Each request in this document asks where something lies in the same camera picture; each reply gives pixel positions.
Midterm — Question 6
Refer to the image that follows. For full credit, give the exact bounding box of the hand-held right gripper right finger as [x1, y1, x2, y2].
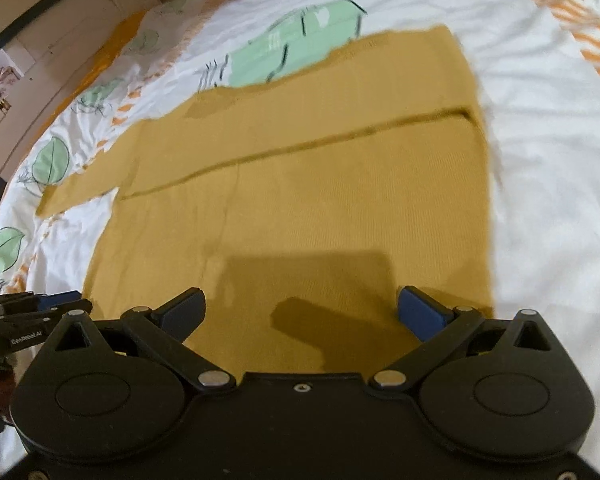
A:
[370, 285, 563, 391]

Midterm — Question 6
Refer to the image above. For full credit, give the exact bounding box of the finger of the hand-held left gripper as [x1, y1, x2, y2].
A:
[0, 290, 81, 313]
[0, 300, 95, 350]

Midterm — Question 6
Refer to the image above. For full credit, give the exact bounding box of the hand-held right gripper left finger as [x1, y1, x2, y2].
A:
[45, 287, 236, 392]

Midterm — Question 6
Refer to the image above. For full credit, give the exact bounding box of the mustard yellow knit sweater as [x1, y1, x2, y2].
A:
[36, 24, 496, 376]

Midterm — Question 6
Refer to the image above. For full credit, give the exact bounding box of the white leaf print blanket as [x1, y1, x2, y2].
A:
[0, 0, 600, 463]

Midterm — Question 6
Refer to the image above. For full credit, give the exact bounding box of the beige wardrobe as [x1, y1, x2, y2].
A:
[0, 0, 181, 173]

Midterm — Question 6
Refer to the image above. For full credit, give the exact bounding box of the yellow bed sheet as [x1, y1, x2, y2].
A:
[45, 10, 148, 128]

